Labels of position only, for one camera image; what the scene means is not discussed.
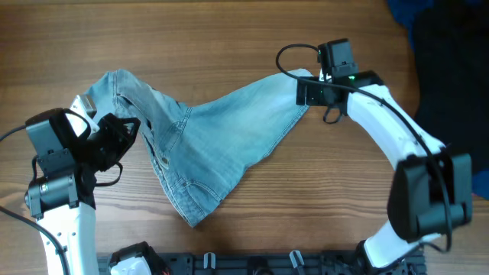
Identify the dark blue garment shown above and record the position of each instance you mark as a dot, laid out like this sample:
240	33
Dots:
405	15

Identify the black garment pile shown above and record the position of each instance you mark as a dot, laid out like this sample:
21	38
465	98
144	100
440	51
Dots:
450	41

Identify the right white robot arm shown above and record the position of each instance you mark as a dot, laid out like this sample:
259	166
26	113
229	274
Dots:
430	195

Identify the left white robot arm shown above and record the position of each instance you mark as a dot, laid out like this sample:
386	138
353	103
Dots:
69	153

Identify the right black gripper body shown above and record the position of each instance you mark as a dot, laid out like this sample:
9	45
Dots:
315	92

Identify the light blue denim shorts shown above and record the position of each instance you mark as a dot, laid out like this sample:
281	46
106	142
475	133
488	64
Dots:
201	153

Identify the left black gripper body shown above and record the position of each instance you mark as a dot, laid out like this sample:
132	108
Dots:
104	151

